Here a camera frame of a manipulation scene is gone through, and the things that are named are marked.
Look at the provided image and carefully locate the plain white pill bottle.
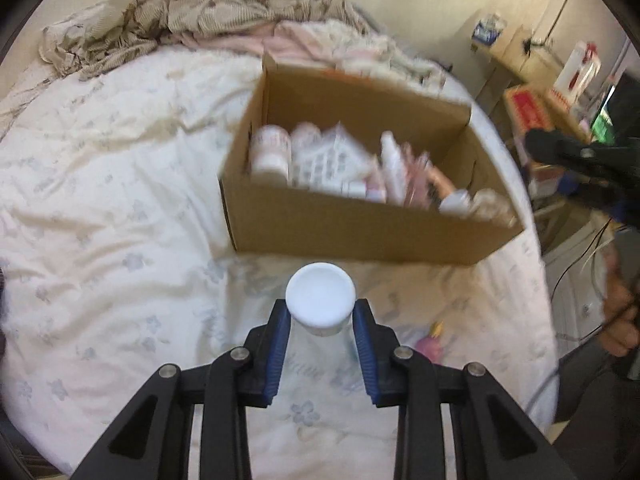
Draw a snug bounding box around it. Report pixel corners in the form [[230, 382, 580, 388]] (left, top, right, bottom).
[[285, 262, 357, 338]]

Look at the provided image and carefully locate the black cable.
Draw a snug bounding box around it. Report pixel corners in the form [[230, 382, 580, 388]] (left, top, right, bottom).
[[547, 217, 618, 351]]

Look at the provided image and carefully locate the dark grey clothing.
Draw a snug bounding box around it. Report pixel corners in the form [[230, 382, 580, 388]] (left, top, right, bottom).
[[555, 342, 640, 441]]

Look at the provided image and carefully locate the pink plastic clip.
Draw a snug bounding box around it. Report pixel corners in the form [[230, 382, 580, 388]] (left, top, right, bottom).
[[407, 152, 433, 208]]

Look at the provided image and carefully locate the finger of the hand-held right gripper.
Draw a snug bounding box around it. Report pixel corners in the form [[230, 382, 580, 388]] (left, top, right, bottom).
[[557, 172, 591, 198], [527, 129, 596, 168]]

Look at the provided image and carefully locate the red box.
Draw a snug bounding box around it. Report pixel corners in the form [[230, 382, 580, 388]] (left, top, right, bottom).
[[505, 85, 556, 133]]

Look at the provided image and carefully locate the crumpled beige blanket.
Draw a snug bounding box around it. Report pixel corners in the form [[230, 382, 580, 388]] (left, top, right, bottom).
[[40, 0, 371, 78]]

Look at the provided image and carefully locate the brown cardboard box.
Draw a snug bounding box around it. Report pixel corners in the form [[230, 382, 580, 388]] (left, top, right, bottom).
[[218, 52, 526, 267]]

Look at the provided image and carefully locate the red and white carton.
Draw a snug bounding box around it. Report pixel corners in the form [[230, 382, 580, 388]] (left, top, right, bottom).
[[555, 42, 601, 103]]

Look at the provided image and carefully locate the white floral bedsheet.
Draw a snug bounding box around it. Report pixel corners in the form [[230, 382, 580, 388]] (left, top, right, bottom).
[[0, 50, 558, 480]]

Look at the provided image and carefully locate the white labelled pill bottle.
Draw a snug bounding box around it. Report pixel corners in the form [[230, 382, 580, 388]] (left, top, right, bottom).
[[250, 125, 292, 184]]

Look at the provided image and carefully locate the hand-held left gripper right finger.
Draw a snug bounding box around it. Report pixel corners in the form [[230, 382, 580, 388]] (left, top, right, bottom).
[[352, 299, 576, 480]]

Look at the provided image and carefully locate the small pink bottle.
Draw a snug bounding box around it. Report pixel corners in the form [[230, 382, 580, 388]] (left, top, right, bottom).
[[415, 322, 446, 366]]

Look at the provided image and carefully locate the blue and white pack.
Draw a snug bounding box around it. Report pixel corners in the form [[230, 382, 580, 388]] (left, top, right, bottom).
[[472, 14, 507, 43]]

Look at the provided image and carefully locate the person's right hand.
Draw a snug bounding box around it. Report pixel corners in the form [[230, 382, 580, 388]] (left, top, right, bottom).
[[602, 245, 640, 358]]

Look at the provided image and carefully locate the pink cloth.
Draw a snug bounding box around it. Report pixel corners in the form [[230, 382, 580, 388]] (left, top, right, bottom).
[[182, 20, 446, 91]]

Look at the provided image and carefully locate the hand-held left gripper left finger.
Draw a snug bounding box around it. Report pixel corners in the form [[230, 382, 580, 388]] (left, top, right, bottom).
[[70, 300, 292, 480]]

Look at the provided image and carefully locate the wooden desk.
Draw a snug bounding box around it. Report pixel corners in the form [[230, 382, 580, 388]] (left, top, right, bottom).
[[470, 25, 601, 146]]

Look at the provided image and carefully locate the white cabinet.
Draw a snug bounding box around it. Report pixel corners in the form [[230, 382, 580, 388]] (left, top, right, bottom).
[[542, 220, 621, 356]]

